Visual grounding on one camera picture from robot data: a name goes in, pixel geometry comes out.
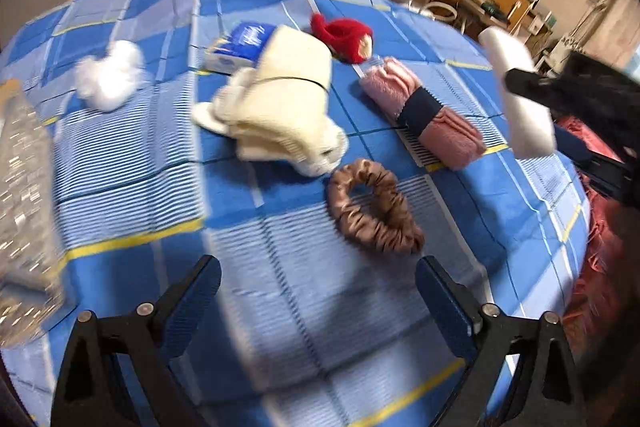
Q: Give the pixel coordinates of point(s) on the brown satin scrunchie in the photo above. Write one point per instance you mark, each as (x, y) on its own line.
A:
(395, 232)

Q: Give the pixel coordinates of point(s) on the blue tissue pack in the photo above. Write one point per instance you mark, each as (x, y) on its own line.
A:
(235, 47)

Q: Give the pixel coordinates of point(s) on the white soft roll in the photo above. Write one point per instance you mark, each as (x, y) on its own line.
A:
(505, 52)

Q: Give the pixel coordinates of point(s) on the cream knitted gloves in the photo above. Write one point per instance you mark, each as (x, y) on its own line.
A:
(280, 107)

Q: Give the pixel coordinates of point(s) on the white fluffy plush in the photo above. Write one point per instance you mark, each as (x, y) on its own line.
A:
(110, 74)

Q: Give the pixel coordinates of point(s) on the blue checked bed sheet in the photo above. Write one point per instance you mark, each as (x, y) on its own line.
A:
(150, 157)

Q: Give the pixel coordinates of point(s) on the white round bin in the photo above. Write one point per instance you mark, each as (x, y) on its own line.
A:
(440, 9)

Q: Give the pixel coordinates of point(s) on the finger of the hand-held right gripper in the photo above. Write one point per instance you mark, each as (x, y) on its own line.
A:
(525, 84)

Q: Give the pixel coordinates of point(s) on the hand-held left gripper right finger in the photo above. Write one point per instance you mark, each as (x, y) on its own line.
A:
(445, 312)

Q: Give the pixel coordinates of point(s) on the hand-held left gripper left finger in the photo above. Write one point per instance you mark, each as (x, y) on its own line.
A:
(192, 307)

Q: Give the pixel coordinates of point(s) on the red knitted hat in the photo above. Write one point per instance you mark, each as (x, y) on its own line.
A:
(345, 34)

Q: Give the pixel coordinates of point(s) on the clear plastic container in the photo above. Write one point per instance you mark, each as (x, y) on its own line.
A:
(25, 207)

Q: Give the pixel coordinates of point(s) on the red cloth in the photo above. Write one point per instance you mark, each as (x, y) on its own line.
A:
(600, 267)

